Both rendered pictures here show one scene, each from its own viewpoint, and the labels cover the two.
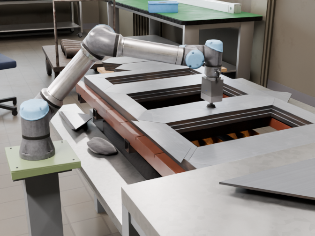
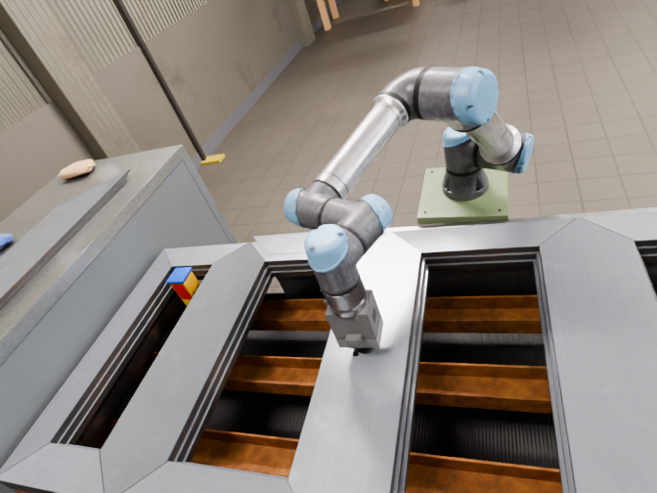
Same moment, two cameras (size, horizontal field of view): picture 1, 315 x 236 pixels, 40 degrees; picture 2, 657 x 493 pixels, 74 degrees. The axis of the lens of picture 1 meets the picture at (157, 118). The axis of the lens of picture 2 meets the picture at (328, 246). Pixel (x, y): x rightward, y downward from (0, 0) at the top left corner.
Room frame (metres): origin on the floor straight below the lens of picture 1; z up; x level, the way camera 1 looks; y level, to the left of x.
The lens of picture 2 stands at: (2.37, -0.60, 1.60)
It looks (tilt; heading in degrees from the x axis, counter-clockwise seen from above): 37 degrees down; 144
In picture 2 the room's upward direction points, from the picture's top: 22 degrees counter-clockwise
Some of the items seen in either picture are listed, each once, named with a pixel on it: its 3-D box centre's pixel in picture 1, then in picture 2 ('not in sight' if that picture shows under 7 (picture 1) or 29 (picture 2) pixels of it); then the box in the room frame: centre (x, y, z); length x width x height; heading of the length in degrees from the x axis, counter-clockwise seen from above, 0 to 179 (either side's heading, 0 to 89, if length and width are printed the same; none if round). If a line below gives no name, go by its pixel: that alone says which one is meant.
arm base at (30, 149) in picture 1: (36, 143); (464, 174); (1.71, 0.52, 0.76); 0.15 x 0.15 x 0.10
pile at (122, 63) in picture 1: (161, 63); not in sight; (2.91, -0.03, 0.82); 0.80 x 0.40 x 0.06; 116
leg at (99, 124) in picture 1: (98, 162); not in sight; (2.37, 0.36, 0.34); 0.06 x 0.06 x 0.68; 26
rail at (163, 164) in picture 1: (131, 135); not in sight; (1.72, 0.11, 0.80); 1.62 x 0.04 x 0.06; 26
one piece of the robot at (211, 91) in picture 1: (214, 87); (352, 321); (1.89, -0.26, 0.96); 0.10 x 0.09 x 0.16; 117
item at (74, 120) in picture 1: (77, 118); not in sight; (2.17, 0.43, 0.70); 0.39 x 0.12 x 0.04; 26
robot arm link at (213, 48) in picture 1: (213, 53); (332, 258); (1.89, -0.24, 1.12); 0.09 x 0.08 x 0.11; 92
